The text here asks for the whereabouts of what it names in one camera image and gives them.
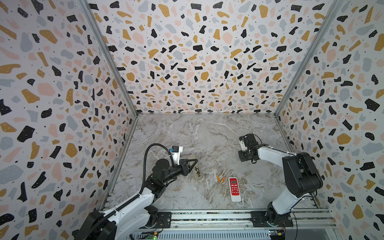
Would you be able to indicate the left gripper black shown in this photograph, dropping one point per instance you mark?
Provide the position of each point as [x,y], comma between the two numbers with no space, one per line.
[184,170]

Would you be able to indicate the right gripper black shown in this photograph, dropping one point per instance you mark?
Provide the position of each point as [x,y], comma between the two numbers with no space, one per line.
[245,151]

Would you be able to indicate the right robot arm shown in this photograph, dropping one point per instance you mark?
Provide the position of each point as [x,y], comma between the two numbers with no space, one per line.
[301,176]

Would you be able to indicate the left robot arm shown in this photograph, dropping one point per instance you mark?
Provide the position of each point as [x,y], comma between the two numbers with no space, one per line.
[137,211]

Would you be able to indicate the orange AAA batteries pair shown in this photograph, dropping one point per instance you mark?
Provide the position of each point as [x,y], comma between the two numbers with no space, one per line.
[220,180]

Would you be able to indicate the red and white remote control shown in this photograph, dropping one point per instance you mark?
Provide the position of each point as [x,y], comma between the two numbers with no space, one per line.
[234,189]

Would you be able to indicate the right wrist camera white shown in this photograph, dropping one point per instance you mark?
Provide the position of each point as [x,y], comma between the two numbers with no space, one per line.
[242,141]

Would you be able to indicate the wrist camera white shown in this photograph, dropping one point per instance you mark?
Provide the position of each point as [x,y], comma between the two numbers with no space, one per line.
[176,154]
[242,141]

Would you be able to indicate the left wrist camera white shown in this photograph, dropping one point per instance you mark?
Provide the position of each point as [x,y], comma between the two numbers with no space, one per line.
[176,154]

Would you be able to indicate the aluminium mounting rail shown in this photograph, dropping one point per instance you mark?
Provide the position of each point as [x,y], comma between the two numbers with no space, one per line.
[303,224]

